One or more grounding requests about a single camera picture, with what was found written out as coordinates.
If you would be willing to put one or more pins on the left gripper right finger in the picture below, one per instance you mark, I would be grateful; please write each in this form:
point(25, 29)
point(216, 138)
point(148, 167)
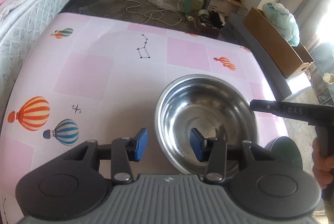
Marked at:
point(216, 153)

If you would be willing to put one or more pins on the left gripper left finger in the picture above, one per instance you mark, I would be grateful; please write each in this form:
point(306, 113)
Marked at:
point(121, 152)

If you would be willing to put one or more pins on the steel bowl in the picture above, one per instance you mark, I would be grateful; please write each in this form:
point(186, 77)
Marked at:
point(213, 106)

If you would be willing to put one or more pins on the teal ceramic bowl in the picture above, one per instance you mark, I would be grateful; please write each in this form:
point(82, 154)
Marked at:
point(285, 149)

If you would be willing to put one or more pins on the person right hand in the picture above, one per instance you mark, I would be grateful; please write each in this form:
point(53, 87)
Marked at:
point(322, 166)

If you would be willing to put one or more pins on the brown cardboard box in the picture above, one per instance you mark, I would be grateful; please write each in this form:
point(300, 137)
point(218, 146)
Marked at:
point(291, 61)

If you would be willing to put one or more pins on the green plastic bag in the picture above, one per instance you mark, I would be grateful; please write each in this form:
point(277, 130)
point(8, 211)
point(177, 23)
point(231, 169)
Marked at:
point(281, 18)

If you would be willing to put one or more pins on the grey cardboard box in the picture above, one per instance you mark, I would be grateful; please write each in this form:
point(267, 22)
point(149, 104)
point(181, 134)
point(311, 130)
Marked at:
point(236, 33)

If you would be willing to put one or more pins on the green paper bag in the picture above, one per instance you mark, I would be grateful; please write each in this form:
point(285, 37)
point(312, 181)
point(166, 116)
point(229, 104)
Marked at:
point(191, 6)

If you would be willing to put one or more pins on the white quilted mattress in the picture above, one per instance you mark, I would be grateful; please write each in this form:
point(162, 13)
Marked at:
point(22, 21)

